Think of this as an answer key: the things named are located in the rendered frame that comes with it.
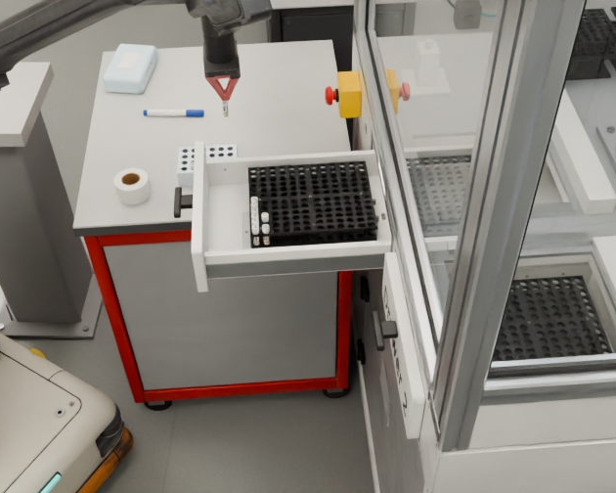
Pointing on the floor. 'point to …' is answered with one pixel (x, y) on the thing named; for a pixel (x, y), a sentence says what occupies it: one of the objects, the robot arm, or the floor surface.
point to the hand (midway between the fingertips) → (225, 95)
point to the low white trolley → (93, 217)
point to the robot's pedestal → (31, 217)
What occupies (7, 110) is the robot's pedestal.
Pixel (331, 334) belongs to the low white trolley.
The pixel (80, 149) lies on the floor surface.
